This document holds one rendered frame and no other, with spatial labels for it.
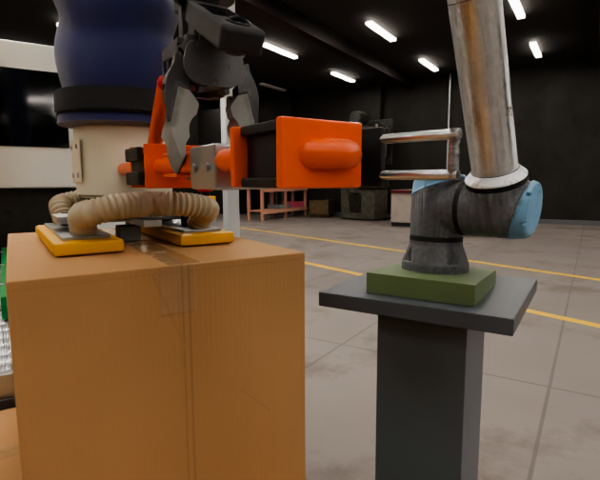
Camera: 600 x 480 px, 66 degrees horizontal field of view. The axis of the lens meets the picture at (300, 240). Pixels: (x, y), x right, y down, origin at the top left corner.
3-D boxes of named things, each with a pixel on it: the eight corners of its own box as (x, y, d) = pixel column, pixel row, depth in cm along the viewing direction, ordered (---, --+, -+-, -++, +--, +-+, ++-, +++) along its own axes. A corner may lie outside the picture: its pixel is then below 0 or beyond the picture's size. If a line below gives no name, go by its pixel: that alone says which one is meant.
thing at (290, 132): (230, 187, 39) (229, 127, 38) (302, 187, 43) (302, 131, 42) (281, 189, 32) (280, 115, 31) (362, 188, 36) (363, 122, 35)
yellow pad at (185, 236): (130, 229, 105) (130, 207, 105) (173, 227, 111) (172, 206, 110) (181, 247, 77) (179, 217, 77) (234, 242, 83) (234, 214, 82)
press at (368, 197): (403, 218, 1335) (406, 111, 1297) (386, 222, 1220) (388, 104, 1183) (353, 216, 1419) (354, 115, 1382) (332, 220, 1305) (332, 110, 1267)
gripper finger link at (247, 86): (262, 125, 57) (238, 51, 54) (268, 124, 55) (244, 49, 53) (229, 136, 55) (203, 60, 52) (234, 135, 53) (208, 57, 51)
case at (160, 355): (21, 404, 107) (7, 233, 102) (189, 367, 128) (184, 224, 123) (31, 602, 56) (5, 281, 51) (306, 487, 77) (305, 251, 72)
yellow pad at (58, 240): (35, 234, 95) (33, 210, 94) (88, 231, 100) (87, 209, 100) (53, 257, 67) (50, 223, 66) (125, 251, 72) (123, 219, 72)
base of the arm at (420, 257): (411, 262, 148) (412, 230, 147) (473, 267, 139) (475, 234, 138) (392, 270, 132) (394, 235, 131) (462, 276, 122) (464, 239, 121)
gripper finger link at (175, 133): (166, 174, 55) (188, 103, 56) (182, 173, 50) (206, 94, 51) (140, 166, 54) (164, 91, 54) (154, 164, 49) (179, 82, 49)
